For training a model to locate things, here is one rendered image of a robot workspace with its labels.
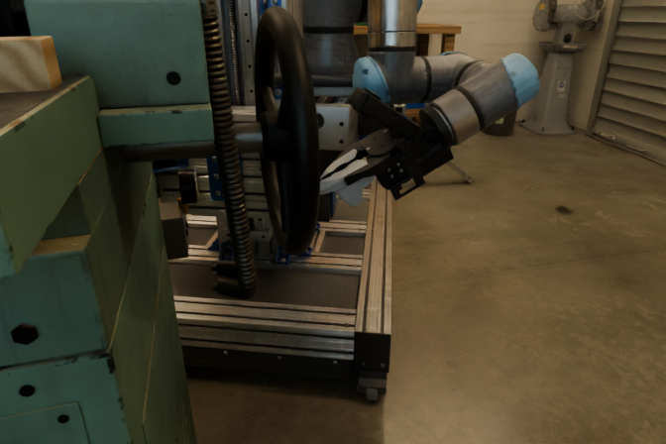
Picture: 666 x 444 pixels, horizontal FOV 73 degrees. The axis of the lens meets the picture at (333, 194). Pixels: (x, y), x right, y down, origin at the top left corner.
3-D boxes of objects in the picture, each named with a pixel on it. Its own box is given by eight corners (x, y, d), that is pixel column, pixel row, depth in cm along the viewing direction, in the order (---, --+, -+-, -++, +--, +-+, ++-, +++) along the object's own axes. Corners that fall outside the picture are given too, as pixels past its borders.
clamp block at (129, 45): (211, 104, 42) (200, -2, 38) (47, 113, 38) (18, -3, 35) (206, 81, 55) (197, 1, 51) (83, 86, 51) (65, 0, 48)
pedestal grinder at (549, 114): (585, 133, 374) (618, -19, 331) (532, 135, 368) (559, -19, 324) (558, 123, 408) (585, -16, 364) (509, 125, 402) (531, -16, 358)
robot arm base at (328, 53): (302, 66, 114) (301, 24, 110) (362, 67, 112) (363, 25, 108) (289, 74, 100) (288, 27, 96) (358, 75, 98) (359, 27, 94)
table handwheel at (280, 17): (355, 205, 37) (297, -56, 47) (89, 236, 32) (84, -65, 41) (303, 274, 64) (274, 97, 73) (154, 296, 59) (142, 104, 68)
